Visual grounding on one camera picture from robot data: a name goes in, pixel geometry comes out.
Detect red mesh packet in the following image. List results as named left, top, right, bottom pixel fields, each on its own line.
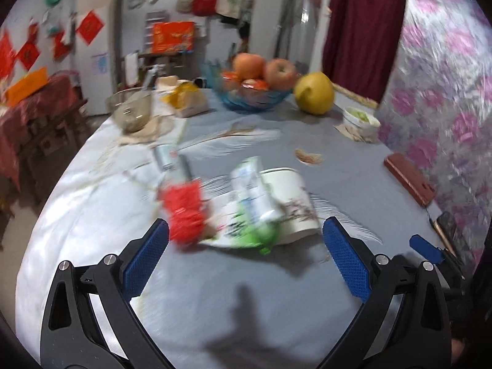
left=159, top=178, right=209, bottom=245

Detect beige paper napkin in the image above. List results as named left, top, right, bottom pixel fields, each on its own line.
left=334, top=123, right=379, bottom=144

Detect grey drawer unit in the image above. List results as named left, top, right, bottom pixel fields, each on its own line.
left=144, top=11, right=170, bottom=53

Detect brown peel scraps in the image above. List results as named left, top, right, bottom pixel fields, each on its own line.
left=295, top=148, right=324, bottom=165

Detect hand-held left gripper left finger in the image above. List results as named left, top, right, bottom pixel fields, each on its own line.
left=39, top=218, right=172, bottom=369

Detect red apple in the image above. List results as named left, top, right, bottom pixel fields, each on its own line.
left=232, top=53, right=267, bottom=81
left=265, top=58, right=299, bottom=90

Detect pink floral cloth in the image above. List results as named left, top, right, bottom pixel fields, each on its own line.
left=378, top=0, right=492, bottom=263

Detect white green tube wrapper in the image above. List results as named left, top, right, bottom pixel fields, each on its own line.
left=230, top=156, right=287, bottom=224

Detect small white bowl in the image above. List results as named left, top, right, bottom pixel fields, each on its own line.
left=343, top=106, right=381, bottom=139

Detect red diamond paper poster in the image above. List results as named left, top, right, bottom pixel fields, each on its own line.
left=76, top=11, right=105, bottom=45
left=0, top=30, right=14, bottom=80
left=15, top=42, right=41, bottom=71

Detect round beige placemat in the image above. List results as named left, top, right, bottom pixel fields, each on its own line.
left=118, top=116, right=176, bottom=145

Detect red paper wall decoration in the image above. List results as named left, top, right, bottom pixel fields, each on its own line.
left=51, top=30, right=72, bottom=61

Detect dark smartphone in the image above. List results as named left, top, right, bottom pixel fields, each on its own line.
left=433, top=211, right=466, bottom=257

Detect small wooden table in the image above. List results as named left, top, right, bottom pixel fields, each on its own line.
left=137, top=51, right=197, bottom=82

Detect blue glass fruit bowl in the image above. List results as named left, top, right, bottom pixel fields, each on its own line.
left=203, top=61, right=295, bottom=113

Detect dark red curtain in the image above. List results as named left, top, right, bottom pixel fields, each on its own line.
left=322, top=0, right=408, bottom=103

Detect clear glass bowl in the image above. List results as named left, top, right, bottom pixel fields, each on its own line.
left=105, top=87, right=154, bottom=132

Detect silver white wrapper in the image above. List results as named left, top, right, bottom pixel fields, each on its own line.
left=153, top=143, right=193, bottom=186

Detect orange gift box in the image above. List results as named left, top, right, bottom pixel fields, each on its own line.
left=151, top=22, right=195, bottom=54

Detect box with yellow packet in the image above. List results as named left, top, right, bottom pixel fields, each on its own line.
left=159, top=80, right=210, bottom=118

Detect red phone case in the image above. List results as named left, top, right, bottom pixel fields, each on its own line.
left=383, top=152, right=437, bottom=207

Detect white printed paper cup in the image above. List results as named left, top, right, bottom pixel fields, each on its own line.
left=259, top=167, right=322, bottom=247

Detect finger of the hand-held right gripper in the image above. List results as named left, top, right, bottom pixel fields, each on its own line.
left=409, top=234, right=466, bottom=281

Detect yellow pomelo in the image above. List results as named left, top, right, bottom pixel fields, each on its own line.
left=293, top=71, right=335, bottom=115

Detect white refrigerator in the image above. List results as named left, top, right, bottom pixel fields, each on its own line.
left=74, top=0, right=124, bottom=116

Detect small white box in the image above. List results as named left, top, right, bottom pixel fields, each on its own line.
left=155, top=76, right=180, bottom=91

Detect green white plastic bag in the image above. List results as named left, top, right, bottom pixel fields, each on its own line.
left=198, top=195, right=280, bottom=257

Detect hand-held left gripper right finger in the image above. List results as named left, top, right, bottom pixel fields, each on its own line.
left=319, top=216, right=452, bottom=369

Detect flat orange box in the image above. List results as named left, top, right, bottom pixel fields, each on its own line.
left=4, top=67, right=49, bottom=107

